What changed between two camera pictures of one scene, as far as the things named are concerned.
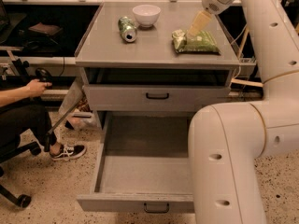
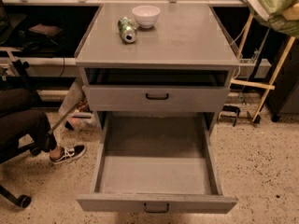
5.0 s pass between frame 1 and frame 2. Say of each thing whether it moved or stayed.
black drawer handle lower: stayed
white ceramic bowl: stayed
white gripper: moved
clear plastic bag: stayed
